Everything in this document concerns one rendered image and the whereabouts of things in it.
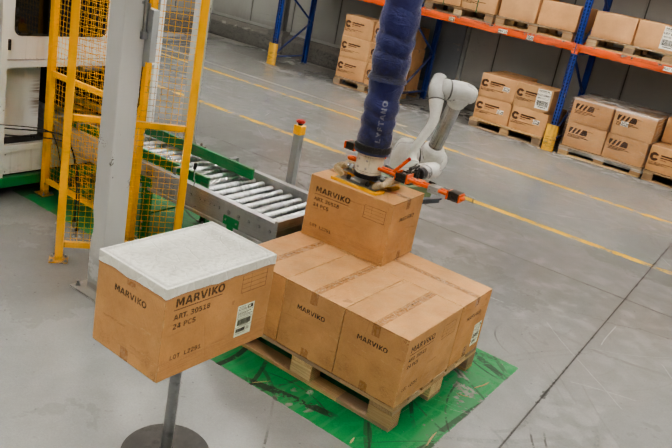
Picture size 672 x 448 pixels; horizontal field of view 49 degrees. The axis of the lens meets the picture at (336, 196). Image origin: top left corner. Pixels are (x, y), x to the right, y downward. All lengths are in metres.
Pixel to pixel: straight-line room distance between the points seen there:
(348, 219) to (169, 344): 1.89
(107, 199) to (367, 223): 1.55
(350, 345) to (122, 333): 1.36
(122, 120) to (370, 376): 2.01
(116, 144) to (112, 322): 1.63
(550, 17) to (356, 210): 7.51
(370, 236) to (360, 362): 0.86
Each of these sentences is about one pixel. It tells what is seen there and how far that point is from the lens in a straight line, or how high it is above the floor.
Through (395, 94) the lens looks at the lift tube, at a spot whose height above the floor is 1.54.
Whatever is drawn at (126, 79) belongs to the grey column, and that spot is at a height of 1.37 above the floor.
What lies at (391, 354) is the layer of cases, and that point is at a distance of 3.80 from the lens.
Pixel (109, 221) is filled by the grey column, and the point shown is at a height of 0.50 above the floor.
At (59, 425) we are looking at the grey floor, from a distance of 3.77.
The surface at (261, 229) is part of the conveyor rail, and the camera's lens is 4.73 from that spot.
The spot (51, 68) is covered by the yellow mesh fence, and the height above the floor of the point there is 1.03.
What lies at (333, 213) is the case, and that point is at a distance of 4.53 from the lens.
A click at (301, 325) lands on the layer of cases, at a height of 0.32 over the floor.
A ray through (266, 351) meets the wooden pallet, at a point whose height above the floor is 0.02.
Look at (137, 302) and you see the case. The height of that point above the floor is 0.90.
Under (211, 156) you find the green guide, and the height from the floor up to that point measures 0.61.
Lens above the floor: 2.29
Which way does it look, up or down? 19 degrees down
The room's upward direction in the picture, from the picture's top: 11 degrees clockwise
